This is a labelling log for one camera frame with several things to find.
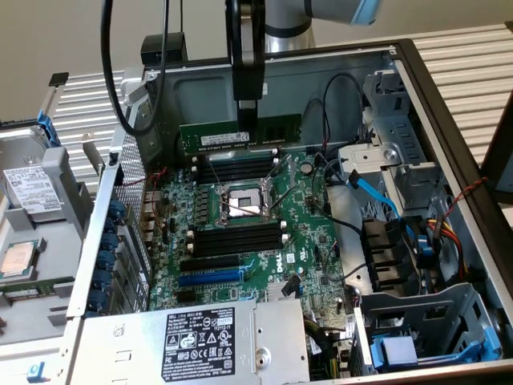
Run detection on green RAM stick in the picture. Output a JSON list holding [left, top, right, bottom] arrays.
[[179, 113, 302, 154], [0, 285, 54, 301]]

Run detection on open metal PC case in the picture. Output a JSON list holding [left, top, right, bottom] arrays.
[[66, 38, 513, 385]]

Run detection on metal socket cover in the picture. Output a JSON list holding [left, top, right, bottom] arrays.
[[267, 153, 300, 192]]

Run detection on black box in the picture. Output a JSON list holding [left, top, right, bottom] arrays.
[[140, 33, 189, 68]]

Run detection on metal CPU socket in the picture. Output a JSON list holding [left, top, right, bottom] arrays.
[[214, 176, 281, 228]]

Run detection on green Dell motherboard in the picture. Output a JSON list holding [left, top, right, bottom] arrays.
[[143, 150, 364, 318]]

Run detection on metal rear port block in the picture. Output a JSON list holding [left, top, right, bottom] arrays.
[[142, 190, 168, 244]]

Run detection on metal disk bay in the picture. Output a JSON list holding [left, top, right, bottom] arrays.
[[338, 67, 446, 213]]

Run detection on long black expansion slot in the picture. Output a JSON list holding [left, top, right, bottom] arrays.
[[179, 254, 241, 273]]

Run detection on blue expansion slot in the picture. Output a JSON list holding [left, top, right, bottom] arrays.
[[178, 267, 245, 288]]

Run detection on small silver heat sink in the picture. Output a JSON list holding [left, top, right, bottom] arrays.
[[265, 280, 302, 301]]

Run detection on black plastic shroud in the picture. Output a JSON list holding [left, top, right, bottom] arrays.
[[362, 218, 420, 292]]

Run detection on hard disk with white label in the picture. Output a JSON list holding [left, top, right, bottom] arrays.
[[0, 124, 65, 224]]

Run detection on grey parts rack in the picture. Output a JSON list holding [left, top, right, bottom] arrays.
[[0, 115, 99, 346]]

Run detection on dark side panel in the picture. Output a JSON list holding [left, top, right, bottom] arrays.
[[479, 90, 513, 205]]

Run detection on CPU chip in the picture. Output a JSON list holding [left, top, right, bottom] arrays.
[[0, 239, 44, 281]]

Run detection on grey disk bay cage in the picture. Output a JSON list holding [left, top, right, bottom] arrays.
[[348, 282, 504, 374]]

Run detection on silver power supply unit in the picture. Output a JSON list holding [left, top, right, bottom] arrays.
[[66, 298, 312, 385]]

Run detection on blue disk tray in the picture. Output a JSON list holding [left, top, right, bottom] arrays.
[[370, 336, 502, 372]]

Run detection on blue plastic latch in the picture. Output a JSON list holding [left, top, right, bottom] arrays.
[[26, 360, 52, 384]]

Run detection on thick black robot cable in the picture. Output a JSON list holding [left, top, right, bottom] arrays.
[[99, 0, 169, 138]]

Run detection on thin red wire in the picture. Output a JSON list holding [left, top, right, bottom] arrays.
[[122, 167, 168, 188]]

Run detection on metal slot cover bracket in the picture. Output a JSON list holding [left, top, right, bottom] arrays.
[[82, 132, 107, 174]]

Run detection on blue SATA wire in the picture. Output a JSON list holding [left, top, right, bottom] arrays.
[[347, 168, 436, 260]]

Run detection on blue plastic disk bracket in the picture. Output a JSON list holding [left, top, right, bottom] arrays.
[[35, 110, 62, 148]]

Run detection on grey wire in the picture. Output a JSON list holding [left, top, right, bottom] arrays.
[[321, 246, 368, 282]]

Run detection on red black twisted wire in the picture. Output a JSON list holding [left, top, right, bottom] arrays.
[[434, 176, 489, 232]]

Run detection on yellow red power wires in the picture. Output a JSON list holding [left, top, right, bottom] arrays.
[[426, 218, 470, 282]]

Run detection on power cable bundle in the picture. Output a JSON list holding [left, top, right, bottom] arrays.
[[303, 316, 349, 381]]

